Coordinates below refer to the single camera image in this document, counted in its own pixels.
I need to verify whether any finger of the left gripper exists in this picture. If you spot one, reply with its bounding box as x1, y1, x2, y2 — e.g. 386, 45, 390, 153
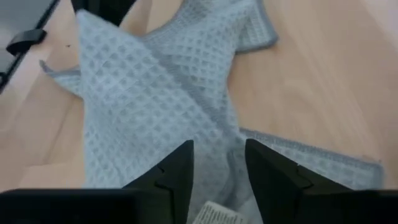
70, 0, 138, 27

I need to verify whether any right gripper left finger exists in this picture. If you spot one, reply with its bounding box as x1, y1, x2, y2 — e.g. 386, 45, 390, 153
123, 139, 195, 224

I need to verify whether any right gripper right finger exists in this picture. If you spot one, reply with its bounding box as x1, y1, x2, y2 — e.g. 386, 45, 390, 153
244, 138, 353, 224

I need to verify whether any grey microfiber towel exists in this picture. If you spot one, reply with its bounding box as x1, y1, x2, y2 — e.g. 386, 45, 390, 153
39, 0, 386, 224

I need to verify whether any black aluminium table frame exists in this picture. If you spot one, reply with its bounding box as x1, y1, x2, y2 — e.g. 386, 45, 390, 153
0, 0, 60, 94

